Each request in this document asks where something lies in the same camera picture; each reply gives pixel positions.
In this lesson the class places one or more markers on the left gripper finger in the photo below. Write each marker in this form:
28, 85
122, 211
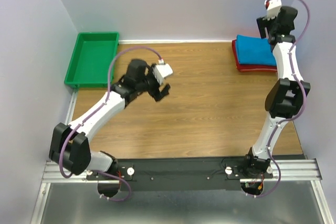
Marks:
156, 95
165, 91

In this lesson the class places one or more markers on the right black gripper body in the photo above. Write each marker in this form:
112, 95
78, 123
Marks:
266, 23

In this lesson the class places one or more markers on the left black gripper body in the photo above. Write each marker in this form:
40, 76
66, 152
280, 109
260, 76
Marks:
149, 82

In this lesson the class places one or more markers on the blue t shirt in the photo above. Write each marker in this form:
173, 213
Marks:
254, 51

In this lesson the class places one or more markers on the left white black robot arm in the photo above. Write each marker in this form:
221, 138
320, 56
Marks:
70, 147

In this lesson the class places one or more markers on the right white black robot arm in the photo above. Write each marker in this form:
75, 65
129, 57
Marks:
286, 100

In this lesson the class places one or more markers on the folded red t shirt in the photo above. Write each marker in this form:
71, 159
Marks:
240, 66

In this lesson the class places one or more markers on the green plastic tray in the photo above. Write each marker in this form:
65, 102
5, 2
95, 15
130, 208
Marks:
91, 58

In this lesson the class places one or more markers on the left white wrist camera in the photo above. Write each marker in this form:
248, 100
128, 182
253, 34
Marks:
162, 71

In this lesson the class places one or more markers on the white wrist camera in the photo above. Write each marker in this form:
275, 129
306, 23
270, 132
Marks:
162, 71
272, 8

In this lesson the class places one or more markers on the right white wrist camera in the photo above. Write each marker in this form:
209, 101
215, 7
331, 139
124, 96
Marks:
272, 8

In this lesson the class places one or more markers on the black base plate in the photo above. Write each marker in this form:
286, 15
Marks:
180, 174

